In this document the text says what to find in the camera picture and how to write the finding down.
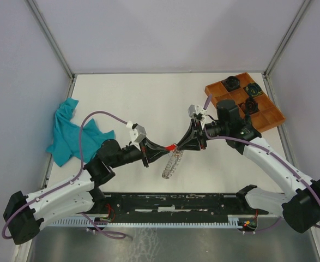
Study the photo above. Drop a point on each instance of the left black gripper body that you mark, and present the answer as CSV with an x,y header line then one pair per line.
x,y
142,147

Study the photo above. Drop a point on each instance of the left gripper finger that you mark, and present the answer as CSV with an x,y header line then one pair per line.
x,y
154,146
154,155

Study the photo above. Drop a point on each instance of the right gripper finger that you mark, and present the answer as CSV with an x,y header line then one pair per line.
x,y
188,137
189,147

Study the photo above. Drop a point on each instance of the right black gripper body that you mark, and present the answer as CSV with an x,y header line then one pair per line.
x,y
200,134

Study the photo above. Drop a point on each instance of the silver keyring with keys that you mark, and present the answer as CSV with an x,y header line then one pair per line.
x,y
173,162

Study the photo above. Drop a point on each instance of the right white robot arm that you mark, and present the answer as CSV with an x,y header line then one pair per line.
x,y
298,203

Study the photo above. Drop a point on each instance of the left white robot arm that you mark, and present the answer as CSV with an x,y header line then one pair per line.
x,y
26,215

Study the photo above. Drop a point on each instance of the black round part top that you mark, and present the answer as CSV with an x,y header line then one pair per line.
x,y
231,83

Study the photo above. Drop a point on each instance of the black round part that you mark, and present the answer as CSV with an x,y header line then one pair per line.
x,y
249,106
231,83

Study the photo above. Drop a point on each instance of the black round part lower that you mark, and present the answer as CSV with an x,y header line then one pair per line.
x,y
249,106

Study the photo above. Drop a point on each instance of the orange compartment tray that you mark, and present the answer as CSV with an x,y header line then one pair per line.
x,y
268,117

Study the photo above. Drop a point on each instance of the green yellow round part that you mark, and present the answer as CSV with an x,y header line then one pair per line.
x,y
253,89

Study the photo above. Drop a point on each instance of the teal cloth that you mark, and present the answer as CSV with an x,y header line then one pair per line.
x,y
66,136

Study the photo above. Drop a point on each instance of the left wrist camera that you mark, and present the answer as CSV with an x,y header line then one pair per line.
x,y
137,133

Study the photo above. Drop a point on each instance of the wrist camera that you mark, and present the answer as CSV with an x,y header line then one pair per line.
x,y
137,133
197,112

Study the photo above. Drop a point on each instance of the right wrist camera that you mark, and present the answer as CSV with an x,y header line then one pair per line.
x,y
197,112

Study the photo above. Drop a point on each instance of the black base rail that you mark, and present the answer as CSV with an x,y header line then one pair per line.
x,y
170,207

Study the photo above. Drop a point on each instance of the right aluminium frame post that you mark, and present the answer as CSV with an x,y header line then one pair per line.
x,y
293,26

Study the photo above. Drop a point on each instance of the aluminium frame post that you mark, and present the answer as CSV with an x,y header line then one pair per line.
x,y
293,26
42,23

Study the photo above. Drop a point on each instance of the left aluminium frame post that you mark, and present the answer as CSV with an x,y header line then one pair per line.
x,y
42,23

